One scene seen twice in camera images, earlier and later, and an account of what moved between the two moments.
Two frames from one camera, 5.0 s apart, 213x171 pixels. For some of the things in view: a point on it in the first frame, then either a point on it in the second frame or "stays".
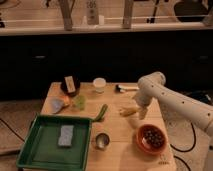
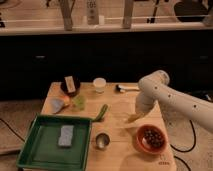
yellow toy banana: x=126 y=111 to x=134 y=117
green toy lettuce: x=80 y=102 stays
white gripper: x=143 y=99 stays
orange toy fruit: x=66 y=100 stays
